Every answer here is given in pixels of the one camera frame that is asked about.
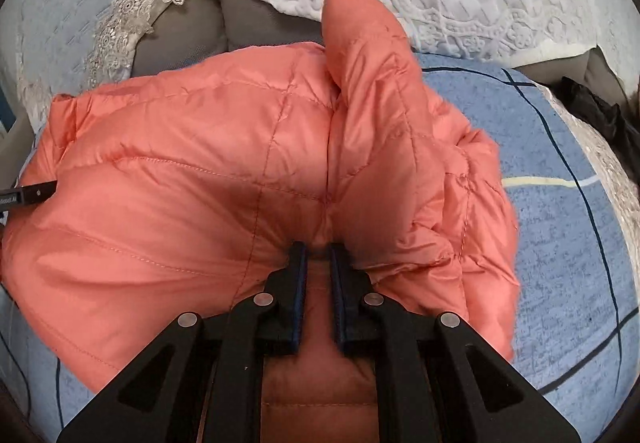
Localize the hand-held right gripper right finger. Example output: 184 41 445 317
328 243 583 443

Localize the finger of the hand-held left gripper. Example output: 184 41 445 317
19 180 59 206

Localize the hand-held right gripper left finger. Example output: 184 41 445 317
57 242 307 443

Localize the coral puffer jacket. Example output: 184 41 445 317
0 0 521 443

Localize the blue checked sheet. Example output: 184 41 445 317
0 53 637 443

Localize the grey sofa cushion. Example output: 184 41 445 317
131 0 328 84
550 45 627 98

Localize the beige patterned cloth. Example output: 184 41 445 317
542 85 640 249

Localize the dark cloth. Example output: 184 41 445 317
554 75 640 168

